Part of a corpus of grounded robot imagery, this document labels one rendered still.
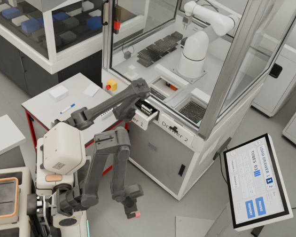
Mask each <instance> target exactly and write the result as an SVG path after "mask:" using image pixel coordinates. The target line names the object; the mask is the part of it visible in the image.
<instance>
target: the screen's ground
mask: <svg viewBox="0 0 296 237"><path fill-rule="evenodd" d="M261 142H262V145H263V144H265V147H266V150H267V154H268V158H269V161H270V165H271V169H272V173H273V177H274V181H275V185H276V189H274V190H271V191H267V189H266V185H265V180H264V176H263V171H262V167H261V163H260V159H259V155H258V151H257V147H255V144H254V142H251V143H249V144H246V145H244V146H242V147H239V148H237V149H236V154H237V155H239V154H241V153H243V152H246V151H248V156H249V162H250V167H251V171H252V176H253V181H254V185H255V190H256V195H255V196H252V197H249V198H245V199H243V196H242V190H241V182H240V177H239V171H238V166H237V172H234V173H230V167H229V160H232V159H234V158H235V160H236V155H235V156H233V157H230V152H228V153H226V157H227V164H228V171H229V177H230V184H231V191H232V197H233V204H234V213H235V220H236V224H239V223H242V222H246V221H250V220H253V219H257V218H261V217H264V216H268V215H271V214H275V213H279V212H283V211H284V208H283V204H282V200H281V197H280V192H279V188H278V185H277V181H276V178H275V174H274V170H273V166H272V162H271V158H270V154H269V151H268V147H267V144H266V140H265V137H263V138H261ZM256 164H259V167H260V171H261V175H262V179H263V184H264V188H265V192H264V193H261V194H257V188H256V183H255V178H254V174H253V169H252V166H253V165H256ZM236 165H237V160H236ZM234 174H238V177H239V183H240V188H237V189H234V190H233V187H232V180H231V176H232V175H234ZM259 197H263V200H264V204H265V210H266V214H264V215H261V216H258V212H257V206H256V201H255V199H256V198H259ZM249 200H253V205H254V210H255V215H256V217H254V218H250V219H248V216H247V211H246V205H245V202H246V201H249Z"/></svg>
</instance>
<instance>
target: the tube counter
mask: <svg viewBox="0 0 296 237"><path fill-rule="evenodd" d="M252 169H253V174H254V178H255V183H256V188H257V194H261V193H264V192H265V188H264V184H263V179H262V175H261V171H260V167H259V164H256V165H253V166H252Z"/></svg>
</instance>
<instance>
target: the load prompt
mask: <svg viewBox="0 0 296 237"><path fill-rule="evenodd" d="M257 151H258V155H259V159H260V163H261V167H262V171H263V176H264V180H265V185H266V189H267V191H271V190H274V189H276V185H275V181H274V177H273V173H272V169H271V165H270V161H269V158H268V154H267V150H266V147H265V144H263V145H260V146H258V147H257Z"/></svg>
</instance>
